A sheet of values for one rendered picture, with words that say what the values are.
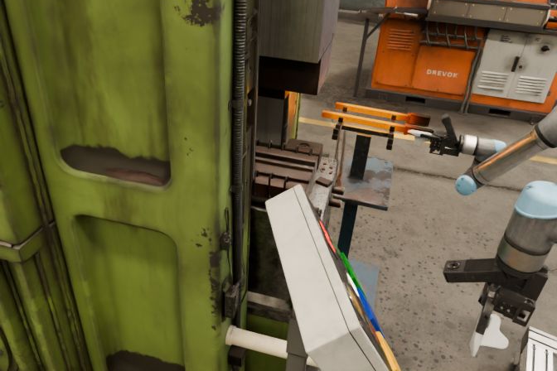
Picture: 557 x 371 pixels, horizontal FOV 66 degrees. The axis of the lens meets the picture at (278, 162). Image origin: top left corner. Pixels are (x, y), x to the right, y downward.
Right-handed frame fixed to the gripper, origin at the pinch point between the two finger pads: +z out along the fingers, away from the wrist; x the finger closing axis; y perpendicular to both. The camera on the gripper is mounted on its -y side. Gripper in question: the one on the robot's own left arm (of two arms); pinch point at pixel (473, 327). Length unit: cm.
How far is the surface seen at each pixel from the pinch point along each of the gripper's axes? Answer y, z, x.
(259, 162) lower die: -67, -6, 24
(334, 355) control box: -18.7, -21.3, -37.3
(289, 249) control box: -32.5, -23.7, -24.8
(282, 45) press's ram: -56, -46, 12
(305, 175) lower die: -53, -6, 25
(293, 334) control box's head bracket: -29.8, -5.1, -25.5
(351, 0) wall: -303, 57, 737
